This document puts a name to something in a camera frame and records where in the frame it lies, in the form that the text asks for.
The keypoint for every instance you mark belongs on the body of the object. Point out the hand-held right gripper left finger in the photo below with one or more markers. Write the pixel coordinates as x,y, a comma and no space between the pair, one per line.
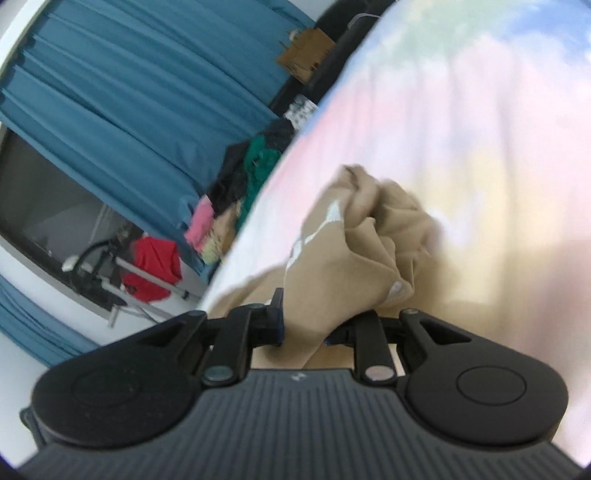
278,323

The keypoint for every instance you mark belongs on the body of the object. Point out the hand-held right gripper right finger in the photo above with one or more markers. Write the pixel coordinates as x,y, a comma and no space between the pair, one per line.
344,334

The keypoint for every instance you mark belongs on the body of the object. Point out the tan printed t-shirt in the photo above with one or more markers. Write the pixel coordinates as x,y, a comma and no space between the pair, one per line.
341,258

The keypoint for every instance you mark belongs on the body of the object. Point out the yellow-green garment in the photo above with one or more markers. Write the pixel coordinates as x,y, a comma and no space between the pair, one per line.
211,249

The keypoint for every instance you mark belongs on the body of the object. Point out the beige garment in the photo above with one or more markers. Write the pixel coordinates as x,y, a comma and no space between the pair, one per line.
224,226

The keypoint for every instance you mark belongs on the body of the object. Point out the pink garment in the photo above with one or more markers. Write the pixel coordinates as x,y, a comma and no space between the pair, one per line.
201,226

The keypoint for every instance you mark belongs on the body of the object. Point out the red garment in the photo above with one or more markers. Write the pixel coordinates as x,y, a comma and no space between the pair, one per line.
154,263

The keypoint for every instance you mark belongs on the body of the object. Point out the black garment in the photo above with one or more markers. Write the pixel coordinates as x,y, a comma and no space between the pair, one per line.
233,180

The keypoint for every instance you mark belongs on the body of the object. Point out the green garment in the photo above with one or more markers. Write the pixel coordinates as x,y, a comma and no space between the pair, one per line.
258,161

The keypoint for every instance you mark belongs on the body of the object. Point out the white patterned cloth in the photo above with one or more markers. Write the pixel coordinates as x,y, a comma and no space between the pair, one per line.
300,110

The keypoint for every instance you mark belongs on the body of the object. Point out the narrow blue curtain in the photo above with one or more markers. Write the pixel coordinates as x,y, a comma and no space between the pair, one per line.
37,323

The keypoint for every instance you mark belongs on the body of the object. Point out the dark window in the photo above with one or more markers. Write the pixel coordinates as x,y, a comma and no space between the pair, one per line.
46,207

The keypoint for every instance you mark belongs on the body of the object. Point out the brown paper bag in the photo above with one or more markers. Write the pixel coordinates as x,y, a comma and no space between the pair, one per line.
307,53

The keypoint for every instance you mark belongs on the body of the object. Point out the wide blue curtain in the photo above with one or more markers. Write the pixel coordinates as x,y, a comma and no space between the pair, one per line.
115,92

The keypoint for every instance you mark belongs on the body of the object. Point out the silver tripod with camera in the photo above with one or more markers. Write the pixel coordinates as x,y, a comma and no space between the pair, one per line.
138,272

